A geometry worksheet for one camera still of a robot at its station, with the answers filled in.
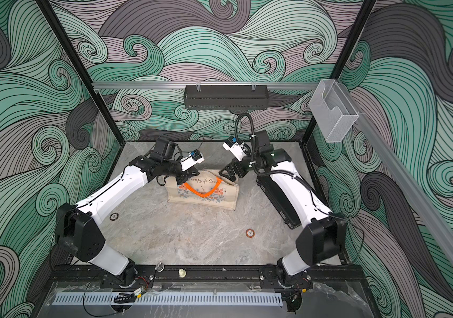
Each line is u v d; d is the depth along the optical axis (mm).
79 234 1304
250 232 849
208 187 842
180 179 721
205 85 947
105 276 734
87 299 697
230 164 672
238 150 682
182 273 715
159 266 729
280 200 900
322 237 408
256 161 590
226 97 969
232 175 681
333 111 780
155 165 600
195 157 686
